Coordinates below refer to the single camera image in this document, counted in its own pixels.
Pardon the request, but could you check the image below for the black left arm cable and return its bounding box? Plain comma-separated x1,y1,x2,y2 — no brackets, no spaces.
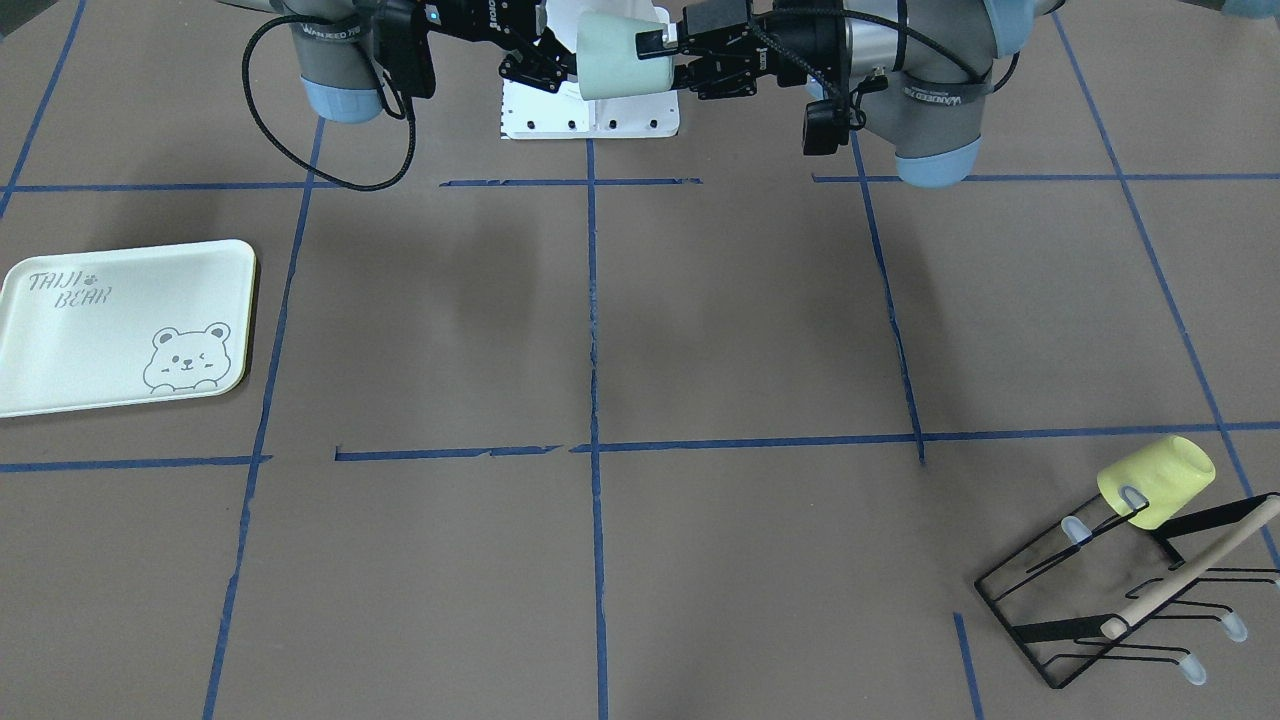
750,5,1021,126

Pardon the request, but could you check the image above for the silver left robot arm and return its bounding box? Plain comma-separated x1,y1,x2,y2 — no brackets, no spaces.
631,1,1060,188

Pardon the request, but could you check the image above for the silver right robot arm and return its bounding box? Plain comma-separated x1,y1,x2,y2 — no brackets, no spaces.
237,1,577,124

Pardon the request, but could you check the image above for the pale green plastic cup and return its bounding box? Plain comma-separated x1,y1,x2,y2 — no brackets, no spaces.
575,12,675,101

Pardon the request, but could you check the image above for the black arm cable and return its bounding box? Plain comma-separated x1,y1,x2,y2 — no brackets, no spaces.
750,5,1021,126
241,14,417,192

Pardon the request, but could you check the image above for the black wire cup rack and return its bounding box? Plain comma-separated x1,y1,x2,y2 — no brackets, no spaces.
973,493,1277,691

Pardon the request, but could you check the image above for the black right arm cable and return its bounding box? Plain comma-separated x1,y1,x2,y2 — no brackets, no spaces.
241,14,417,192

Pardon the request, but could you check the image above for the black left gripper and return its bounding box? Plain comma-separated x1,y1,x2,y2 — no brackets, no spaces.
635,1,849,100

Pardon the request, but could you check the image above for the cream bear print tray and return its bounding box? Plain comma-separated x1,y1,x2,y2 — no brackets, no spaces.
1,240,259,418

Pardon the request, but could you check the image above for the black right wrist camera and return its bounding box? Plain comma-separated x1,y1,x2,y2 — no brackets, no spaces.
372,1,436,99

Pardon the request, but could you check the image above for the yellow plastic cup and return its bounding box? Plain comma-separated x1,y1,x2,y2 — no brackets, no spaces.
1096,436,1216,530

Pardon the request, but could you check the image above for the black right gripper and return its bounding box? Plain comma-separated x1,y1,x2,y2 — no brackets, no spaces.
430,1,579,94

